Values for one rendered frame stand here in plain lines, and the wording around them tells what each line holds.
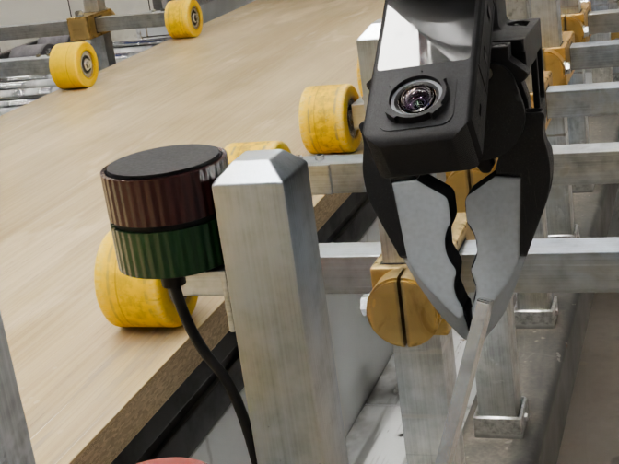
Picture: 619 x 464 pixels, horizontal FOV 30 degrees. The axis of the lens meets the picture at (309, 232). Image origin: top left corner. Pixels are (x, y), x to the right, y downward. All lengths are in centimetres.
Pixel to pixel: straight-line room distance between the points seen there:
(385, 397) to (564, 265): 61
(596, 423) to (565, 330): 128
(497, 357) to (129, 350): 36
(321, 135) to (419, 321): 60
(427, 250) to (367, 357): 83
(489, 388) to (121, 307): 37
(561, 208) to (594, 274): 74
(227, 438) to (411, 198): 48
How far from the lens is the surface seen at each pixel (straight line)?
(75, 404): 82
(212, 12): 353
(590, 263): 81
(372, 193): 57
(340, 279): 85
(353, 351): 134
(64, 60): 206
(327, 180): 109
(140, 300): 89
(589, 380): 278
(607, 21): 178
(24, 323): 100
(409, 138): 46
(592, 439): 253
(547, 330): 133
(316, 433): 55
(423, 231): 57
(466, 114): 46
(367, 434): 131
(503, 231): 56
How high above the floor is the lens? 124
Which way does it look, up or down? 18 degrees down
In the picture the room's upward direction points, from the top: 8 degrees counter-clockwise
